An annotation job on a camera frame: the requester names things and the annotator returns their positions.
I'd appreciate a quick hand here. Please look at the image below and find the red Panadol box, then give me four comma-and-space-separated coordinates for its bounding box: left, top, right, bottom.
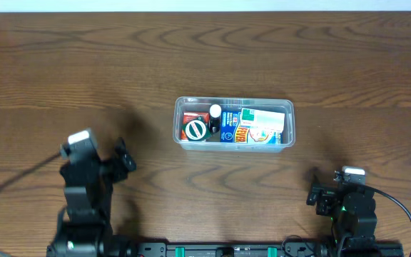
181, 112, 210, 141

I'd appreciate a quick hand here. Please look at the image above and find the dark green Zam-Buk box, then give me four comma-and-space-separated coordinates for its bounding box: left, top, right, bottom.
182, 117, 211, 141

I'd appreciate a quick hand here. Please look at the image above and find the white green Panadol box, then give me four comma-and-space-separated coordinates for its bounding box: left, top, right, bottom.
240, 108, 285, 133

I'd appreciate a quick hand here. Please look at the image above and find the clear plastic container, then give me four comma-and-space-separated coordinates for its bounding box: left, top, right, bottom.
173, 96, 295, 153

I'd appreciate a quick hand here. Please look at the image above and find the blue Kool Fever box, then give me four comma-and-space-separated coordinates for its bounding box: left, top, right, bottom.
220, 111, 284, 146

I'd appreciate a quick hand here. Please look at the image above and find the dark bottle white cap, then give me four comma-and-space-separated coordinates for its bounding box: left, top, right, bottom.
209, 104, 222, 134

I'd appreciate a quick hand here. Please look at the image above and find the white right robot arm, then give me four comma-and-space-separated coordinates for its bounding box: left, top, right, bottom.
306, 181, 377, 255

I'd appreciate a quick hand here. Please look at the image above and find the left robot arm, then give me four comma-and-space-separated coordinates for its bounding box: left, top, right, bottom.
46, 138, 137, 257

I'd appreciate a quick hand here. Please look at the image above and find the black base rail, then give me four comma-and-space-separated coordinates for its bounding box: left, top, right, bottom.
46, 241, 405, 257

